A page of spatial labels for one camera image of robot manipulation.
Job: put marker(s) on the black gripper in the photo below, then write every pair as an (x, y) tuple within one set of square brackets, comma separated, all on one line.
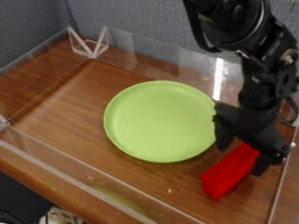
[(254, 126)]

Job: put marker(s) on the red block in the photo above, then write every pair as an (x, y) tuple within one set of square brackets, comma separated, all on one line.
[(229, 171)]

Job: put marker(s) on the green round plate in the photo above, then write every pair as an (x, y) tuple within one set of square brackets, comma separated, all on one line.
[(158, 121)]

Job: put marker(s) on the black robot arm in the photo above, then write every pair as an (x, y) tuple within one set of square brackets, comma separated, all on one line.
[(243, 27)]

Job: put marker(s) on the white power strip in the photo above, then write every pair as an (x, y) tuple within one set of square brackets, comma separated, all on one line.
[(59, 216)]

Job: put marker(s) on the clear acrylic corner bracket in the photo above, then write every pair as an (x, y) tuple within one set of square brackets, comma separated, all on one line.
[(87, 47)]

